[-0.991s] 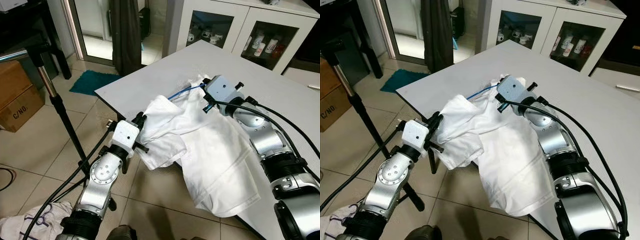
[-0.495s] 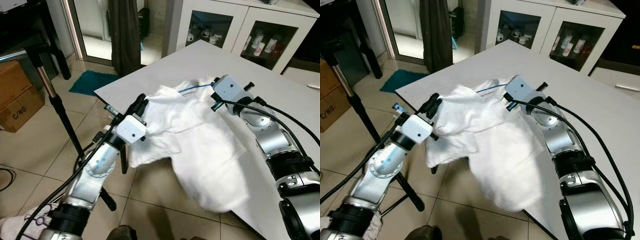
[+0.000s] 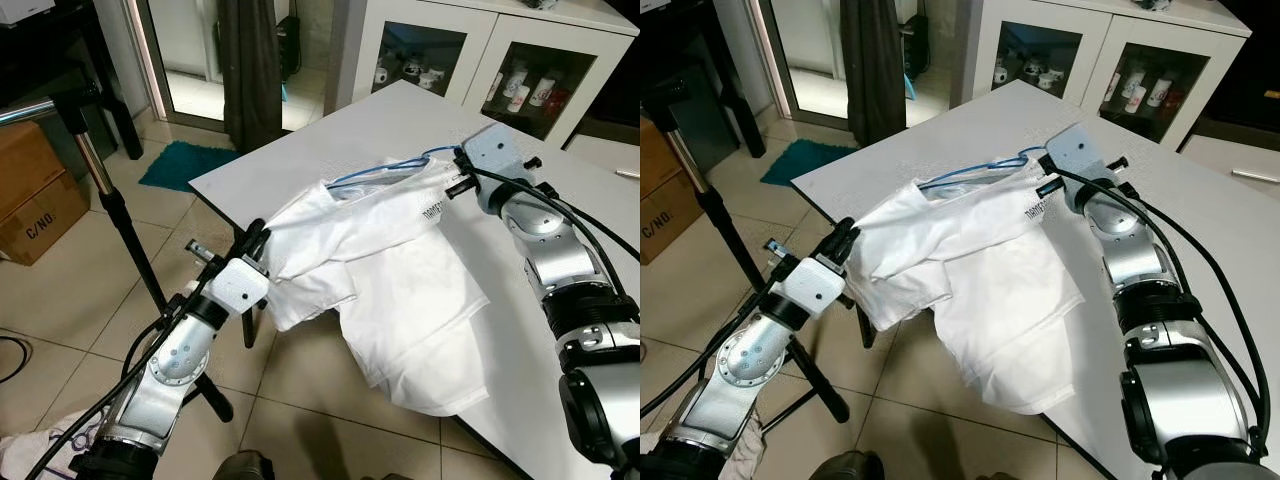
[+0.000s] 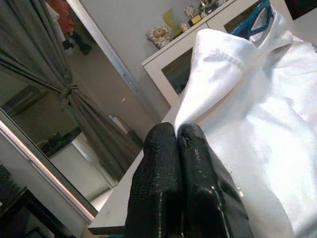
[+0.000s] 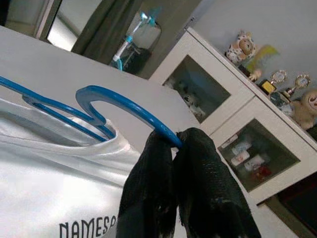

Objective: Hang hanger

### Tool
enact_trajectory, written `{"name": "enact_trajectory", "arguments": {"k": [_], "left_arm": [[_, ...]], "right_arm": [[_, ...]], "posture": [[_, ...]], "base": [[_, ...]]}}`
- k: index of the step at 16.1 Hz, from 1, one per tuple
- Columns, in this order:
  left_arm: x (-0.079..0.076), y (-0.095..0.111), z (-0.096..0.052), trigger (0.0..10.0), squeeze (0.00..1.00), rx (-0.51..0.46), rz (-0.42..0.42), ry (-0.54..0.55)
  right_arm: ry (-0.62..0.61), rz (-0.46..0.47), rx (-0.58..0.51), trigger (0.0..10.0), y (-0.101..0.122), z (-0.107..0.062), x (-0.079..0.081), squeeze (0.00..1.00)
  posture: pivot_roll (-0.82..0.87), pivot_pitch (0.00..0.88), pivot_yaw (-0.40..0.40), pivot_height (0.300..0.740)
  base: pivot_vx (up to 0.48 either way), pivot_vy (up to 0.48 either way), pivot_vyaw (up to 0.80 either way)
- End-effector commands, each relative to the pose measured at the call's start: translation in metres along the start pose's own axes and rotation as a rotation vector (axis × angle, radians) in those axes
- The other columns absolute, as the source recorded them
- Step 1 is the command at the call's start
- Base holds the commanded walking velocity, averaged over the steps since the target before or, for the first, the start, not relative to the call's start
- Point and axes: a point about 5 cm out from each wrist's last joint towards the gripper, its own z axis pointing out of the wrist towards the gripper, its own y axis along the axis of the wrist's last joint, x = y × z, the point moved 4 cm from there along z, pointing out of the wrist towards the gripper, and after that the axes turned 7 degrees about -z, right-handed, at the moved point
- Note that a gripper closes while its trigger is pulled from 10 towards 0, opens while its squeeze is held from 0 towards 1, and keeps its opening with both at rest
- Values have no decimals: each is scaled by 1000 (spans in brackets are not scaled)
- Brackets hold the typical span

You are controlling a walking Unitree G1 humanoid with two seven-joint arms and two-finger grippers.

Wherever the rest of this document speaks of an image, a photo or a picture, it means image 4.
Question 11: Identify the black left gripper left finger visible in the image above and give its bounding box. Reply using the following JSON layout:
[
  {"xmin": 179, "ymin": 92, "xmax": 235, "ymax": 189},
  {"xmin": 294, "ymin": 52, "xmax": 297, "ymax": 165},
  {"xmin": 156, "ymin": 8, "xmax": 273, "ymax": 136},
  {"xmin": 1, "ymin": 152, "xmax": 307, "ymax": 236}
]
[{"xmin": 124, "ymin": 122, "xmax": 184, "ymax": 238}]

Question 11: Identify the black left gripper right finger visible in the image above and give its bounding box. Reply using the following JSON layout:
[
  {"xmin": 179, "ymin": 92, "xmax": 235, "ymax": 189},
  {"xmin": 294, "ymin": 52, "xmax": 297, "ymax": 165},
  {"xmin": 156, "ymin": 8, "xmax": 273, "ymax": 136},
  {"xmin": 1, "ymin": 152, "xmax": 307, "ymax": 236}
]
[{"xmin": 177, "ymin": 123, "xmax": 256, "ymax": 238}]

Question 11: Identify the white printed t-shirt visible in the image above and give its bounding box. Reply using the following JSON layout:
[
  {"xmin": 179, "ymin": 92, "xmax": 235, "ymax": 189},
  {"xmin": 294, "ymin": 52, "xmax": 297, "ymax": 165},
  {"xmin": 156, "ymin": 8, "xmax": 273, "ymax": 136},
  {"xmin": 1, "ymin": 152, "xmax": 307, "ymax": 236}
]
[{"xmin": 173, "ymin": 0, "xmax": 317, "ymax": 238}]

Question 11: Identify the blue plastic hanger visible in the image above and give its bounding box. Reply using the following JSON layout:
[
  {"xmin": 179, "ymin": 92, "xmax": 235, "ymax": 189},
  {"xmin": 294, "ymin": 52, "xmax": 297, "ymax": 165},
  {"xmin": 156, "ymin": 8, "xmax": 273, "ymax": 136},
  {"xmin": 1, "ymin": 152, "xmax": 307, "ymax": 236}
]
[{"xmin": 230, "ymin": 0, "xmax": 274, "ymax": 38}]

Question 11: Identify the grey tied curtain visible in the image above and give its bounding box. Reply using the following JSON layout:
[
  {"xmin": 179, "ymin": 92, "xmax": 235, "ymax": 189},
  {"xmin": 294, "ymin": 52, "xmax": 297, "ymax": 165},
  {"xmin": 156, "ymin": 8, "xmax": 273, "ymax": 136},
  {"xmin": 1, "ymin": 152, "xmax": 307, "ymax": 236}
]
[{"xmin": 0, "ymin": 0, "xmax": 143, "ymax": 181}]

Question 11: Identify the aluminium glass sliding door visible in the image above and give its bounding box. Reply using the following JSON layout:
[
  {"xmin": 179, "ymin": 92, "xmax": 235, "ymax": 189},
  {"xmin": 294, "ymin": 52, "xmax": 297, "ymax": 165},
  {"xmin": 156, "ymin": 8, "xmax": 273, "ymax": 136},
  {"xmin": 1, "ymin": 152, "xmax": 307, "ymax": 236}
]
[{"xmin": 0, "ymin": 0, "xmax": 172, "ymax": 220}]

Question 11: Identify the white glass door cabinet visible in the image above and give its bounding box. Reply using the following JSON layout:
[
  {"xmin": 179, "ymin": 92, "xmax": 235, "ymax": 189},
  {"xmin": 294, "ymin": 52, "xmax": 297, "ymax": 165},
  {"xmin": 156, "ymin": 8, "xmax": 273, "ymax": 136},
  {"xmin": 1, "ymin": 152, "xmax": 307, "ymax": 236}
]
[{"xmin": 141, "ymin": 0, "xmax": 295, "ymax": 110}]

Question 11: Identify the spotted plush toy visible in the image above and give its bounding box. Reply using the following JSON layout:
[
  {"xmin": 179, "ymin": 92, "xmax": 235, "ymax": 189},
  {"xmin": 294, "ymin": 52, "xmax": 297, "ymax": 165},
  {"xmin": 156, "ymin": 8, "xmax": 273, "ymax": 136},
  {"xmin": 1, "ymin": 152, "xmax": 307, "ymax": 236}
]
[{"xmin": 147, "ymin": 26, "xmax": 173, "ymax": 49}]

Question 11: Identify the yellow green card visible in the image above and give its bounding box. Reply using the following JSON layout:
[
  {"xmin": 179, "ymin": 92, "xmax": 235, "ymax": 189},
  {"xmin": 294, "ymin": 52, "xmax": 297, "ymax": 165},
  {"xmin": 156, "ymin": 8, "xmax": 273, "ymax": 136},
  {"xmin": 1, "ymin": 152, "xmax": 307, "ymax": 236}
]
[{"xmin": 162, "ymin": 7, "xmax": 183, "ymax": 37}]

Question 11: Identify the black gold small box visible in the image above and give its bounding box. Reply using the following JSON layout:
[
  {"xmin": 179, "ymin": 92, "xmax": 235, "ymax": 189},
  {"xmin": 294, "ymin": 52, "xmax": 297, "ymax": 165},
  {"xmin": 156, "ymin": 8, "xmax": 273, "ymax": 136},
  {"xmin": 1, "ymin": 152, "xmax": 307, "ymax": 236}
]
[{"xmin": 187, "ymin": 14, "xmax": 203, "ymax": 27}]

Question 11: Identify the small pale figurine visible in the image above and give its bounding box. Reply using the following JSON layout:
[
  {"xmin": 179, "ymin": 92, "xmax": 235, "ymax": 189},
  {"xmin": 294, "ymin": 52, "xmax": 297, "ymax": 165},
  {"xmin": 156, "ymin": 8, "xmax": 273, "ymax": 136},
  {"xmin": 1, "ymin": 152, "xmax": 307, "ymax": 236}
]
[{"xmin": 183, "ymin": 4, "xmax": 198, "ymax": 18}]

